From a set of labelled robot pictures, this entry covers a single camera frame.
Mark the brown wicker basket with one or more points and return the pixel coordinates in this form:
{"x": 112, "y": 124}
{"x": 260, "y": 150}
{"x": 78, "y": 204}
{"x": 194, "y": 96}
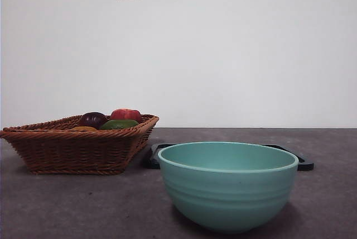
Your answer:
{"x": 72, "y": 149}

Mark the green fruit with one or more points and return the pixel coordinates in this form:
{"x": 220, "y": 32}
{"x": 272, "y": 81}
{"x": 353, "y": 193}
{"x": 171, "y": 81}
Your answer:
{"x": 120, "y": 124}

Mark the dark purple fruit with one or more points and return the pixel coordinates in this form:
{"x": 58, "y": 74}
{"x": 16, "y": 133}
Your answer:
{"x": 93, "y": 119}

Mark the dark teal rectangular tray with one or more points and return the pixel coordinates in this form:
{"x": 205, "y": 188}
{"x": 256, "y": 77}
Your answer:
{"x": 305, "y": 163}

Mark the yellow-brown kiwi fruit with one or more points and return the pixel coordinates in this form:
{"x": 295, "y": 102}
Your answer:
{"x": 83, "y": 128}

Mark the teal ceramic bowl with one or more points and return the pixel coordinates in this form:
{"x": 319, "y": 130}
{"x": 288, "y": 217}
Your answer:
{"x": 228, "y": 191}

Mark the red fruit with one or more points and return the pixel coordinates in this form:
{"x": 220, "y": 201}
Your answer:
{"x": 127, "y": 114}

